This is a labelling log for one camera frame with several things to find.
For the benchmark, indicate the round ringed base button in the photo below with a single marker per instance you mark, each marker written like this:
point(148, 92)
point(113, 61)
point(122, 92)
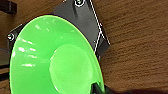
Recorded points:
point(79, 2)

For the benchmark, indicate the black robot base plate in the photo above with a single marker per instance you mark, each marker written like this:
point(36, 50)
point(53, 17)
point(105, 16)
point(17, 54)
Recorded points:
point(83, 20)

